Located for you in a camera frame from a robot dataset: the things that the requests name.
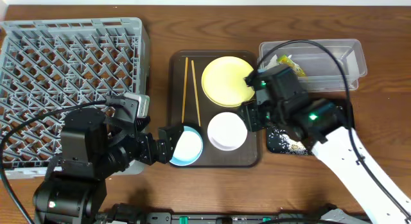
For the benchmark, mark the light blue bowl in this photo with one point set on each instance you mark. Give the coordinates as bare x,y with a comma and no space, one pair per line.
189,148

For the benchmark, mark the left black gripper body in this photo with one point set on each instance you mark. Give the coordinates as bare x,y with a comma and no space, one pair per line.
154,147

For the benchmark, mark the brown serving tray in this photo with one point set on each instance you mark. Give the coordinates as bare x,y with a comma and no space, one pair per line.
245,156

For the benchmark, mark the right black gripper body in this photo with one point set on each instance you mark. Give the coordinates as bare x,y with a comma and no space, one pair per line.
252,113

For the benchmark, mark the white bowl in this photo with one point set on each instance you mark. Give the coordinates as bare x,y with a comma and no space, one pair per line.
226,131

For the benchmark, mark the clear plastic bin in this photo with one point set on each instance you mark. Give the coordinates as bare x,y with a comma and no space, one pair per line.
322,74

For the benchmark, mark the black waste tray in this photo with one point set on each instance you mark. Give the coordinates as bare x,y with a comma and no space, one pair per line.
342,106

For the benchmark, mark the grey dish rack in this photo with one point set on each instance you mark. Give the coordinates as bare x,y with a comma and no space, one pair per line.
48,65

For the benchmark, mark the yellow plate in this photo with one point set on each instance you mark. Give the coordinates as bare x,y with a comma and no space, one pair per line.
223,81

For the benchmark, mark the green snack wrapper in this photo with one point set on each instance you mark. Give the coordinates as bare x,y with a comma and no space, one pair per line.
290,63

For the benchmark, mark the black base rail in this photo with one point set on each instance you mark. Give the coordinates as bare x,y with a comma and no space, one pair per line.
125,213

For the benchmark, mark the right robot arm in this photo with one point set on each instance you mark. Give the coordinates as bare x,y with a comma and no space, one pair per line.
327,132

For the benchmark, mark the rice food scraps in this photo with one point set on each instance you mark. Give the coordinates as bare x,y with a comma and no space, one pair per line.
278,141

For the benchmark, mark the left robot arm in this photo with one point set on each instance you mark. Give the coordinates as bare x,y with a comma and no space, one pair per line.
95,146

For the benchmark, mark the white napkin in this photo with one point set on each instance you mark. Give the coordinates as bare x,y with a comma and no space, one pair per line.
273,62

